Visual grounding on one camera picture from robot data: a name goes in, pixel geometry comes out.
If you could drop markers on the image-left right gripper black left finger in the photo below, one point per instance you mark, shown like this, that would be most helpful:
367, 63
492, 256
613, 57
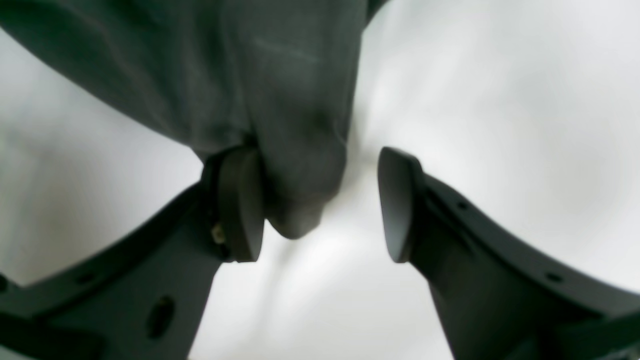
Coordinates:
143, 297

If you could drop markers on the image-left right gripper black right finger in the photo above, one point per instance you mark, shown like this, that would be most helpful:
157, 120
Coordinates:
497, 298

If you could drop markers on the dark grey T-shirt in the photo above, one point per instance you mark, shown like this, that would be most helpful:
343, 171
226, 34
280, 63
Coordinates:
215, 74

